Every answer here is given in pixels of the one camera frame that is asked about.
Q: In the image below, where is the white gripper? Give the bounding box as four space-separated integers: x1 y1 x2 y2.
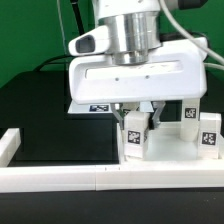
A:
69 38 207 130

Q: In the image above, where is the white square tabletop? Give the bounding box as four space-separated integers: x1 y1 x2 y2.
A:
117 122 224 164

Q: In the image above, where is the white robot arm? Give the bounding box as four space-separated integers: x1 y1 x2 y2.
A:
68 0 207 105

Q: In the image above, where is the white U-shaped obstacle fence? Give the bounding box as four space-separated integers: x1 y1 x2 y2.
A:
0 128 224 193

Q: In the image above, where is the white marker base plate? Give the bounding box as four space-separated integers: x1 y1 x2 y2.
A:
68 101 153 114

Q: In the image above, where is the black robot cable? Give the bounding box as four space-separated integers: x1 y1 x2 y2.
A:
33 0 86 72

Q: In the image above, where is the white hanging cable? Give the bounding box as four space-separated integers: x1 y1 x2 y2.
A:
57 0 68 54

